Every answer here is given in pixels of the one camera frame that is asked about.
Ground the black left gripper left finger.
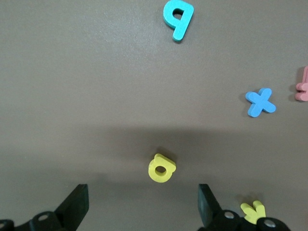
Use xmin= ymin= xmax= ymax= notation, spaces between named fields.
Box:
xmin=0 ymin=184 xmax=90 ymax=231

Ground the pink foam letter f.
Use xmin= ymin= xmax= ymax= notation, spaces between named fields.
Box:
xmin=295 ymin=66 xmax=308 ymax=103

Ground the yellow foam letter a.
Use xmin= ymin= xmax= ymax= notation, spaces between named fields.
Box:
xmin=148 ymin=154 xmax=176 ymax=183

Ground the yellow foam letter k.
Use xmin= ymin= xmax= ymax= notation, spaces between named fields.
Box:
xmin=240 ymin=200 xmax=267 ymax=226

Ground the brown table cover sheet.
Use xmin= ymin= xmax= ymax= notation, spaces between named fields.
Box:
xmin=0 ymin=0 xmax=308 ymax=231

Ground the blue foam letter x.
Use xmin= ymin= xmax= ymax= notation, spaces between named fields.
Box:
xmin=245 ymin=88 xmax=277 ymax=118

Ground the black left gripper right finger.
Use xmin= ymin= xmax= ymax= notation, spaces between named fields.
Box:
xmin=198 ymin=184 xmax=292 ymax=231

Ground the teal foam letter p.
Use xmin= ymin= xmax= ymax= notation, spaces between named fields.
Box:
xmin=163 ymin=0 xmax=194 ymax=44

